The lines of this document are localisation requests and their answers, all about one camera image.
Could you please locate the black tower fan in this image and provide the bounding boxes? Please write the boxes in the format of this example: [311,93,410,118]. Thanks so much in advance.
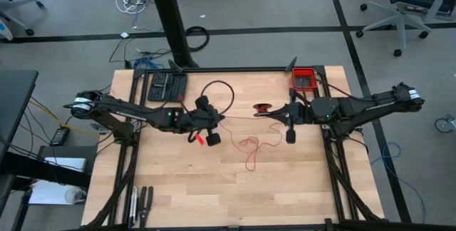
[147,0,200,69]

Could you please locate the black frame bracket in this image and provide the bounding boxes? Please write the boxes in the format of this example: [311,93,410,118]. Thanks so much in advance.
[167,58,185,73]
[284,56,299,73]

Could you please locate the white flat device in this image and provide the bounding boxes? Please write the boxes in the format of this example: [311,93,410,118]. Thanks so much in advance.
[43,156,88,174]

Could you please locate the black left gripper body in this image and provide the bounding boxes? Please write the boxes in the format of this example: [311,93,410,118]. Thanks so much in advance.
[177,95,222,147]

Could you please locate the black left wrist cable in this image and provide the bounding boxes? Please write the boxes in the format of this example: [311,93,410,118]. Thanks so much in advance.
[200,79,236,116]

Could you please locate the black desk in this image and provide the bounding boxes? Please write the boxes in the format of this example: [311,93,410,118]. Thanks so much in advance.
[0,68,40,163]

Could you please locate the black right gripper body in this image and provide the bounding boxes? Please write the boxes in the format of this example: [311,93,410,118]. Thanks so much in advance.
[284,88,314,145]

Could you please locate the black control box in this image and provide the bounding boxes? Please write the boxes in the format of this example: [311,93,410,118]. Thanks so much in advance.
[147,71,189,103]

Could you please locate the black coiled floor cable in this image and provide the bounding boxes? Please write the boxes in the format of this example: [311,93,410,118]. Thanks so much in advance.
[185,25,211,52]

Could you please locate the blue floor cable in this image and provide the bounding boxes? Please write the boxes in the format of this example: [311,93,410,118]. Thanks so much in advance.
[370,141,427,224]

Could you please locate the clear plastic cup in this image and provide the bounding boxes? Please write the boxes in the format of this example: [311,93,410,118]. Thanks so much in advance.
[63,187,88,205]

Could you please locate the silver hand tool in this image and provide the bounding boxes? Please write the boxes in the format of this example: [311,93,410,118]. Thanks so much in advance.
[128,187,140,227]

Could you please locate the black-handled pliers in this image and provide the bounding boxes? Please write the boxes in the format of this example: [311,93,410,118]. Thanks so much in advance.
[138,185,155,229]

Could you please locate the grey caster wheel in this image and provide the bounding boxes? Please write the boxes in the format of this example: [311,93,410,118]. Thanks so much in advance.
[434,114,456,134]

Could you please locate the yellow floor cable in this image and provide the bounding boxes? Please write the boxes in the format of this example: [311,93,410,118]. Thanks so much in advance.
[29,98,101,140]

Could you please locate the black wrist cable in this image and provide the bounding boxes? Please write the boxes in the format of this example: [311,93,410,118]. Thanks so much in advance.
[200,79,236,116]
[291,76,354,101]

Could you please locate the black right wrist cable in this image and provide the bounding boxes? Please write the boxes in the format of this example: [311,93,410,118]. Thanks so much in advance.
[291,76,354,101]

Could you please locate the white board sheet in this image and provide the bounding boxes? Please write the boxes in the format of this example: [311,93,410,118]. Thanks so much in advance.
[27,179,88,206]

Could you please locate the grey office chair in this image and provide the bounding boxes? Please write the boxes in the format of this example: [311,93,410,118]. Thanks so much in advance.
[0,0,46,42]

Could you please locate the black power adapter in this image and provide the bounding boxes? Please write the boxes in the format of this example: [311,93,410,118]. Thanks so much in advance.
[49,126,71,148]

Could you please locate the blue cable bundle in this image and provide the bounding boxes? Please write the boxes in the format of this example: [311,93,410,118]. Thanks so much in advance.
[133,57,160,71]

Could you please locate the thin red wire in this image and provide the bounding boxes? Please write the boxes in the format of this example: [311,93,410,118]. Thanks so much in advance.
[217,115,285,173]

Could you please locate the red collapsible bin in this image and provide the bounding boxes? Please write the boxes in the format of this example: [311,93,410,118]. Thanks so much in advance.
[291,67,318,91]

